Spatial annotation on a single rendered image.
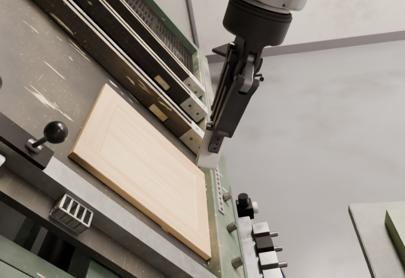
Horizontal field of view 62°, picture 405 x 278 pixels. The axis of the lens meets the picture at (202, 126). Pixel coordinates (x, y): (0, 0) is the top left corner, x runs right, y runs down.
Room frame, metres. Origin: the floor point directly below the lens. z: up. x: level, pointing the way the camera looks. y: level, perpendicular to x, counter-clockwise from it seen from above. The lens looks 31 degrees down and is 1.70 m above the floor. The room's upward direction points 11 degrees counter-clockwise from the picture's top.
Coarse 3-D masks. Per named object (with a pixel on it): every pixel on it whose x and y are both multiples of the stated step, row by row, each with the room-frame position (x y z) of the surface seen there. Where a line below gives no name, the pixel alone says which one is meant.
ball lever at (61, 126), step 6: (48, 126) 0.48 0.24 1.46; (54, 126) 0.48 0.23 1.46; (60, 126) 0.48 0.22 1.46; (66, 126) 0.49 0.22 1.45; (48, 132) 0.47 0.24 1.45; (54, 132) 0.47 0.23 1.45; (60, 132) 0.48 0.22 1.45; (66, 132) 0.48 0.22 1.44; (42, 138) 0.51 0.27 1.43; (48, 138) 0.47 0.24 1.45; (54, 138) 0.47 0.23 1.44; (60, 138) 0.47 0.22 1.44; (66, 138) 0.48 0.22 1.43; (30, 144) 0.53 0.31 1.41; (36, 144) 0.52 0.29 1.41; (36, 150) 0.53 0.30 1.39
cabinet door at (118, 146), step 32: (96, 128) 0.77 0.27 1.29; (128, 128) 0.89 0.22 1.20; (96, 160) 0.67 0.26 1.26; (128, 160) 0.76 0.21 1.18; (160, 160) 0.87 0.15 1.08; (128, 192) 0.64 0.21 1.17; (160, 192) 0.73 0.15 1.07; (192, 192) 0.84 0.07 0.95; (160, 224) 0.64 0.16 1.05; (192, 224) 0.70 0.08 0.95
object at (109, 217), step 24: (0, 144) 0.52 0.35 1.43; (24, 168) 0.52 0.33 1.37; (48, 168) 0.53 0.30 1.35; (48, 192) 0.52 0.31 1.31; (72, 192) 0.51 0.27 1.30; (96, 192) 0.55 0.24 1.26; (96, 216) 0.51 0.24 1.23; (120, 216) 0.53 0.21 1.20; (120, 240) 0.51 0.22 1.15; (144, 240) 0.51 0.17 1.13; (168, 264) 0.51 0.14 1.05; (192, 264) 0.54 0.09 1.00
